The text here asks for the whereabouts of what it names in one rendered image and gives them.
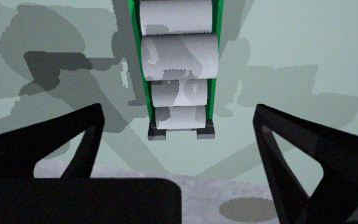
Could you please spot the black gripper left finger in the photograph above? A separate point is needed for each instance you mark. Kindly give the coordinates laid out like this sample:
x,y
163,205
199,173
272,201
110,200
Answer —
x,y
23,148

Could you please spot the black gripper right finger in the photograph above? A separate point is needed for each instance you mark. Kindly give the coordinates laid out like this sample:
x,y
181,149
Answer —
x,y
335,199

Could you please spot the grey steel cylinder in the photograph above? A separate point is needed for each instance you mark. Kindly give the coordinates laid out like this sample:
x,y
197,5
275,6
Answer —
x,y
163,17
180,117
189,92
179,56

